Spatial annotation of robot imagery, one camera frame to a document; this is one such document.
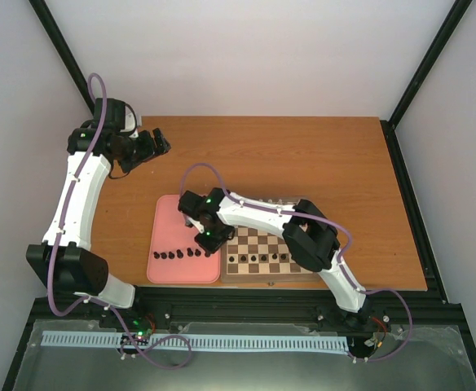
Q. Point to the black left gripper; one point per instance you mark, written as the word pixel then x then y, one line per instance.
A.
pixel 150 148

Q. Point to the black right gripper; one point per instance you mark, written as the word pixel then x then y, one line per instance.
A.
pixel 214 246

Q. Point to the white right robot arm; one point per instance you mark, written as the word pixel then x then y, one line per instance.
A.
pixel 311 238

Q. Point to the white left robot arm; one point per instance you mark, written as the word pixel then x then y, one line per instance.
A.
pixel 63 261

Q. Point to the wooden chess board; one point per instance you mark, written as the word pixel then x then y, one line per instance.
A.
pixel 250 241

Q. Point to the pink plastic tray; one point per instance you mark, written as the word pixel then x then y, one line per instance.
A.
pixel 170 234

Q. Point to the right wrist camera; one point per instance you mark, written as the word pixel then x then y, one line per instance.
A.
pixel 189 204

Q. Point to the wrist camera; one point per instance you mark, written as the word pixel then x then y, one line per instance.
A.
pixel 189 204
pixel 132 122

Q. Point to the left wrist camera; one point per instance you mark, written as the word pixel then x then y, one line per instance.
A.
pixel 132 122

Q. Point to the black aluminium frame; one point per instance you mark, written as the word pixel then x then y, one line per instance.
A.
pixel 427 308

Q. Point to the light blue cable duct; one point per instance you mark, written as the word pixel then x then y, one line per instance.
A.
pixel 199 343

